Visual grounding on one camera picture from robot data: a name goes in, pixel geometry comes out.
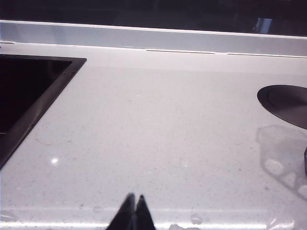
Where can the round black countertop disc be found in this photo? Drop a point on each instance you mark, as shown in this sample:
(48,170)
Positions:
(285,103)

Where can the clear faceted plastic mug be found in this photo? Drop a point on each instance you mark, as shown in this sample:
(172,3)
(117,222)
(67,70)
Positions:
(305,161)

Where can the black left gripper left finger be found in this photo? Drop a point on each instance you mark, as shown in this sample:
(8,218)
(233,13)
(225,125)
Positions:
(126,215)

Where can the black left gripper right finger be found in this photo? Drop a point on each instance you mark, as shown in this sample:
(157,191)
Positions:
(145,215)

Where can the black rectangular sink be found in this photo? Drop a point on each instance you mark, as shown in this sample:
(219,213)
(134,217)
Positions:
(26,91)

